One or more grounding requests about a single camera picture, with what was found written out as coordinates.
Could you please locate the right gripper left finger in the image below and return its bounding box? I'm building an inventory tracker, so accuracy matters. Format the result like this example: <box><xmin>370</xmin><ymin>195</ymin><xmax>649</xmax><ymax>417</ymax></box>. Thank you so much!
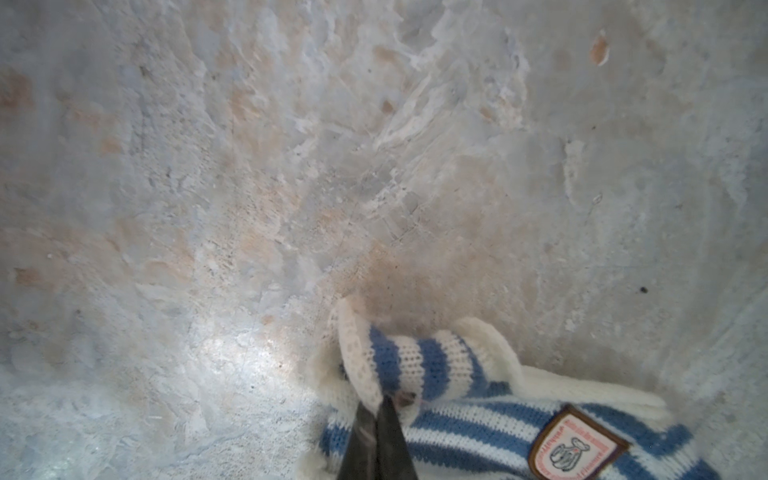
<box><xmin>336</xmin><ymin>402</ymin><xmax>378</xmax><ymax>480</ymax></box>

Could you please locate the blue white striped sweater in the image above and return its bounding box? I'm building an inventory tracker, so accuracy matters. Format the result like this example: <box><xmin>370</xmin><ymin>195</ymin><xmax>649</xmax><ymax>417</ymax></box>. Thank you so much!
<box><xmin>297</xmin><ymin>296</ymin><xmax>717</xmax><ymax>479</ymax></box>

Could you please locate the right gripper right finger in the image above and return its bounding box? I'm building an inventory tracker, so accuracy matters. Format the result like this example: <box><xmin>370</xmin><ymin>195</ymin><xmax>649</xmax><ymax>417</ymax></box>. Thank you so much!
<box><xmin>375</xmin><ymin>397</ymin><xmax>418</xmax><ymax>480</ymax></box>

